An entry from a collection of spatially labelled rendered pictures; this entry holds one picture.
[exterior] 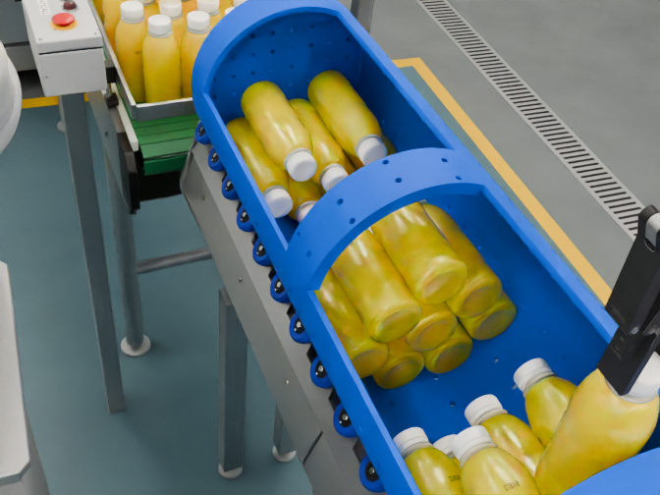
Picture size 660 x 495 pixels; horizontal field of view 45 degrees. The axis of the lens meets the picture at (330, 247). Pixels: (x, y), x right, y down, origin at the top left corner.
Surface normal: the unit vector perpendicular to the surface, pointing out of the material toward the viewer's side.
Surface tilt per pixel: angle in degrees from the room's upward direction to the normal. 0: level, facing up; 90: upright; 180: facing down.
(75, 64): 90
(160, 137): 0
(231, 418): 90
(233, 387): 90
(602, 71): 0
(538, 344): 67
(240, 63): 90
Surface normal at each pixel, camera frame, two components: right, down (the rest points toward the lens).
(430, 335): 0.39, 0.63
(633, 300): -0.92, 0.24
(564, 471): -0.81, 0.33
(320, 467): -0.83, -0.06
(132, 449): 0.10, -0.73
